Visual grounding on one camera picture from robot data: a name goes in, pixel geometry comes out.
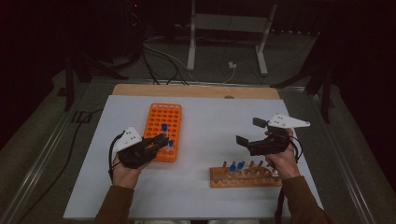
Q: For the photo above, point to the white table mat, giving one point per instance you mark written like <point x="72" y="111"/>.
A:
<point x="202" y="140"/>

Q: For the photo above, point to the black tripod stand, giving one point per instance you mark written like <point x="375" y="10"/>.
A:
<point x="326" y="102"/>
<point x="69" y="90"/>

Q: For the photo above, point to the person's right hand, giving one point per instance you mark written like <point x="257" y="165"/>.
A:
<point x="286" y="165"/>

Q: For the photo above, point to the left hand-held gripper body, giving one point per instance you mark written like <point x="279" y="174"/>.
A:
<point x="134" y="155"/>

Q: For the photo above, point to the white plug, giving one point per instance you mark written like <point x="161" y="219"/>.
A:
<point x="232" y="65"/>

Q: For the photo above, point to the person's left hand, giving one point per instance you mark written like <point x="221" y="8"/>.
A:
<point x="124" y="177"/>

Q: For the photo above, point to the white metal stand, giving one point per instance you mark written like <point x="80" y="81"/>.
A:
<point x="230" y="23"/>

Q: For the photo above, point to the dark equipment stand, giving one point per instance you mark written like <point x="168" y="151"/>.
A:
<point x="134" y="28"/>

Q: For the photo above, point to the wooden test tube rack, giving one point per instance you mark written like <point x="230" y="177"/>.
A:
<point x="224" y="182"/>

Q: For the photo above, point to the orange plastic test tube rack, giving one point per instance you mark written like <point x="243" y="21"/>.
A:
<point x="171" y="115"/>

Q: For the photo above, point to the blue-capped clear test tube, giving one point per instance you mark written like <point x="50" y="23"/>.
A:
<point x="164" y="127"/>
<point x="240" y="165"/>
<point x="170" y="143"/>
<point x="232" y="168"/>

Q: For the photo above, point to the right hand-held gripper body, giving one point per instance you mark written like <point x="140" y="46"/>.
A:
<point x="271" y="146"/>

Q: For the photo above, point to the black floor bracket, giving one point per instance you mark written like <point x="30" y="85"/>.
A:
<point x="82" y="116"/>

